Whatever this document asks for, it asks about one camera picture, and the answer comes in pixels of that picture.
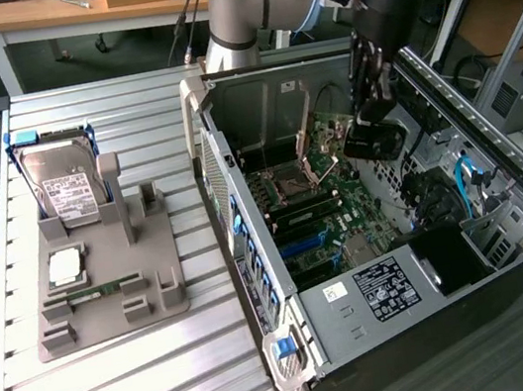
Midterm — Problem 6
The green RAM stick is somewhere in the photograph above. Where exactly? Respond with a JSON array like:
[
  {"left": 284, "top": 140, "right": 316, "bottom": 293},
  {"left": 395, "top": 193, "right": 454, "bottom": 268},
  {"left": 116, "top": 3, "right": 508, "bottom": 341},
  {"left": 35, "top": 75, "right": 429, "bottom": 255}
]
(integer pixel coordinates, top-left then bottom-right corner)
[{"left": 63, "top": 275, "right": 141, "bottom": 304}]

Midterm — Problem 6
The grey plastic parts rack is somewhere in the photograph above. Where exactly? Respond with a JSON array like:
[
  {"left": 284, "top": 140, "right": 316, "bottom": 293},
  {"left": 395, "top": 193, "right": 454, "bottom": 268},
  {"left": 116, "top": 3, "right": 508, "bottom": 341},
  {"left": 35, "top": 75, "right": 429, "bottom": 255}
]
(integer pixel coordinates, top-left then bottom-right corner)
[{"left": 8, "top": 144, "right": 199, "bottom": 364}]

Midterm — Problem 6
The metal socket cover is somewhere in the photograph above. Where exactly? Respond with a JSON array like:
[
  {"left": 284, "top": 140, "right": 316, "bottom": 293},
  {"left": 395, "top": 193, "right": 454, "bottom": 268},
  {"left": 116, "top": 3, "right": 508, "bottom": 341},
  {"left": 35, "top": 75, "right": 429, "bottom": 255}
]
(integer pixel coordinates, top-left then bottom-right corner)
[{"left": 301, "top": 146, "right": 344, "bottom": 187}]

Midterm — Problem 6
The grey disk bay bracket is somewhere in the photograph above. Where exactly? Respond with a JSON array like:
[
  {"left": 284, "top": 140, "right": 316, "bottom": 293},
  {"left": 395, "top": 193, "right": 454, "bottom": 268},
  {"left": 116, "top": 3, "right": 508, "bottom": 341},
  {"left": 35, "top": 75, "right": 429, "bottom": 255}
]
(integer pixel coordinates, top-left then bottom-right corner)
[{"left": 457, "top": 199, "right": 523, "bottom": 275}]

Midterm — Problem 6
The black wire bundle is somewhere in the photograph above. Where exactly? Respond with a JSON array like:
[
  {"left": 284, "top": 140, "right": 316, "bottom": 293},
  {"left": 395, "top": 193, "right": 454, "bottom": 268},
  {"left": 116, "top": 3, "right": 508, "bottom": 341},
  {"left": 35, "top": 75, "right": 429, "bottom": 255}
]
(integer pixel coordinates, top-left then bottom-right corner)
[{"left": 396, "top": 161, "right": 470, "bottom": 239}]

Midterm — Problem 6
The blue case latch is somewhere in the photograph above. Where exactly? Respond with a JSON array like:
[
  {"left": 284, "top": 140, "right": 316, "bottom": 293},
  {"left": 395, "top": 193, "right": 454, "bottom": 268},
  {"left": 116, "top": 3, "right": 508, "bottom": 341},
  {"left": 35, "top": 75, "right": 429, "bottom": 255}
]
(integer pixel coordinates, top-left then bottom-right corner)
[{"left": 269, "top": 335, "right": 298, "bottom": 363}]

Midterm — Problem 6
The grey power supply unit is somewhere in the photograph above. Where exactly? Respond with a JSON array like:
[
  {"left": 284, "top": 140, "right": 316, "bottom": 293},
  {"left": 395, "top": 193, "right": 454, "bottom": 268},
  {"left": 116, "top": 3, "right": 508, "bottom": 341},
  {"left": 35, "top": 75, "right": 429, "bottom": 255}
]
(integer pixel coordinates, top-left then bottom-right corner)
[{"left": 292, "top": 239, "right": 456, "bottom": 370}]

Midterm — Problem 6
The blue SATA wire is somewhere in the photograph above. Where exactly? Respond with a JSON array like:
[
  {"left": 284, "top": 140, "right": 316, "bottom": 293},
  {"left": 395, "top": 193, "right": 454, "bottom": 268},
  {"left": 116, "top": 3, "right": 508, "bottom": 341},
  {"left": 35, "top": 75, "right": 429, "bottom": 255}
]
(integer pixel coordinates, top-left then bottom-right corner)
[{"left": 450, "top": 152, "right": 490, "bottom": 223}]

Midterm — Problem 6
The hard disk in blue carrier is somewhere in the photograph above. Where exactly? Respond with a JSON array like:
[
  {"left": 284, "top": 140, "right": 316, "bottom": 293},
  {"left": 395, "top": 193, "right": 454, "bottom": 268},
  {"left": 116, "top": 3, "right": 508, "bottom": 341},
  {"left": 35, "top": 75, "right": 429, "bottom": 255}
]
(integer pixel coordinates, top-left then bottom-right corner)
[{"left": 2, "top": 118, "right": 113, "bottom": 240}]

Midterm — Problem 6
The black plastic shroud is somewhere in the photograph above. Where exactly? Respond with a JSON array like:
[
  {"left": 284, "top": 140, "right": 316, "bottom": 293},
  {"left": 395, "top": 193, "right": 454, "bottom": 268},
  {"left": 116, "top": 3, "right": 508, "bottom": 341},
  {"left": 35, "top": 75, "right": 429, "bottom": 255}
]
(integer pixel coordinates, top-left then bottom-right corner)
[{"left": 405, "top": 217, "right": 500, "bottom": 302}]

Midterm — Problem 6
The black RAM stick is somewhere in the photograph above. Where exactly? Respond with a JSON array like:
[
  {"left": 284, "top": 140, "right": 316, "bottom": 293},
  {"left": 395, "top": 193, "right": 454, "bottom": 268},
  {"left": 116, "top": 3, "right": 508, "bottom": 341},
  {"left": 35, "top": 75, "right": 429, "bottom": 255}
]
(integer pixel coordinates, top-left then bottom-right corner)
[{"left": 270, "top": 196, "right": 342, "bottom": 233}]

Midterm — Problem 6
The black looped wire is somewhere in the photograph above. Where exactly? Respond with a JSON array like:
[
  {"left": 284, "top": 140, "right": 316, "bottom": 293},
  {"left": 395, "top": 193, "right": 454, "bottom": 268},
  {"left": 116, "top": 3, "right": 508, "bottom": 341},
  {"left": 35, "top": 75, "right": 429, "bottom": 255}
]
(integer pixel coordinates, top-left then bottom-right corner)
[{"left": 313, "top": 79, "right": 359, "bottom": 118}]

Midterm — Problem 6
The open black PC case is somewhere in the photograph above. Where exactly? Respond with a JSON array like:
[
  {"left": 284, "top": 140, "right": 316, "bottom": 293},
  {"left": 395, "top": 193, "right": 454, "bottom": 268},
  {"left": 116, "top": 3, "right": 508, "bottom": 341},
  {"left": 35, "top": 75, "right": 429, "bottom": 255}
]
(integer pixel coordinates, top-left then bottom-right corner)
[{"left": 174, "top": 8, "right": 523, "bottom": 391}]

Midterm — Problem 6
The green motherboard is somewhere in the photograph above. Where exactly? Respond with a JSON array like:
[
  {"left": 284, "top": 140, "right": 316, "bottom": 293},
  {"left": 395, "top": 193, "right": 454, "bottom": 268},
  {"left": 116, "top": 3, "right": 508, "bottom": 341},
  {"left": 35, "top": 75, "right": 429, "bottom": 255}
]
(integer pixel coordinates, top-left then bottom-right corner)
[{"left": 240, "top": 135, "right": 406, "bottom": 297}]

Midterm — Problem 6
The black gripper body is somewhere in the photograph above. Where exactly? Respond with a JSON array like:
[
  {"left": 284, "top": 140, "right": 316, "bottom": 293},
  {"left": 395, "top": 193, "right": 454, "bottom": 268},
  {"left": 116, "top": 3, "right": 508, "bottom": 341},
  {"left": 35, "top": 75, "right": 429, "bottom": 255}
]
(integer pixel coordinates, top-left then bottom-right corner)
[{"left": 348, "top": 0, "right": 437, "bottom": 62}]

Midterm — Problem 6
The graphics card with metal bracket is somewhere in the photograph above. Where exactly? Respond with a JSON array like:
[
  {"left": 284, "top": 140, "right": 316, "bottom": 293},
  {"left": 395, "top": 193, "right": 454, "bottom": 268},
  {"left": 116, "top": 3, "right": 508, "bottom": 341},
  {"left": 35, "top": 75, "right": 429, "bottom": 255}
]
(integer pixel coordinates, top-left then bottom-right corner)
[{"left": 280, "top": 63, "right": 411, "bottom": 178}]

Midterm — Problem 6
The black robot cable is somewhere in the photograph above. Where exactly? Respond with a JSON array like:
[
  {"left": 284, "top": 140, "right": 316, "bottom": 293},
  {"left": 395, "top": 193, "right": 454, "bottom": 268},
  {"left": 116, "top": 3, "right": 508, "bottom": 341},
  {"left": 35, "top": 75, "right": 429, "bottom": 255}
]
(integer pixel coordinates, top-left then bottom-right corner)
[{"left": 157, "top": 0, "right": 362, "bottom": 69}]

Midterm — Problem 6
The silver CPU chip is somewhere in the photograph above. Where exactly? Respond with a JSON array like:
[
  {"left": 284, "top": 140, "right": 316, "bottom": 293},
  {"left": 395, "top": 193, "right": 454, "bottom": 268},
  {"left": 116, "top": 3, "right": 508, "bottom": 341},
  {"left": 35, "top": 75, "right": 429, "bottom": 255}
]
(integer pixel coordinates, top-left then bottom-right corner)
[{"left": 45, "top": 245, "right": 89, "bottom": 288}]

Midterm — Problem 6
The CPU socket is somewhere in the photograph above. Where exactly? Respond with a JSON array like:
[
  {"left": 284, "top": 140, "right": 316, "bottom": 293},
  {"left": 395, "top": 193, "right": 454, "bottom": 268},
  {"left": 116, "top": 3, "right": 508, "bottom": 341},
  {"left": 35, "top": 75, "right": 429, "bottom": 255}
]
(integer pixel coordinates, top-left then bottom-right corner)
[{"left": 261, "top": 159, "right": 316, "bottom": 205}]

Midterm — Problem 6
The silver perforated drive cage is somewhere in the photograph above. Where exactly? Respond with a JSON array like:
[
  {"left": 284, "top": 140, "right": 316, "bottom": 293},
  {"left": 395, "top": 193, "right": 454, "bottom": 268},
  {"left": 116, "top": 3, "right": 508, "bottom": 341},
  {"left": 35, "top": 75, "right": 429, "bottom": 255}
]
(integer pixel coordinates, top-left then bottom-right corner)
[{"left": 347, "top": 75, "right": 455, "bottom": 189}]

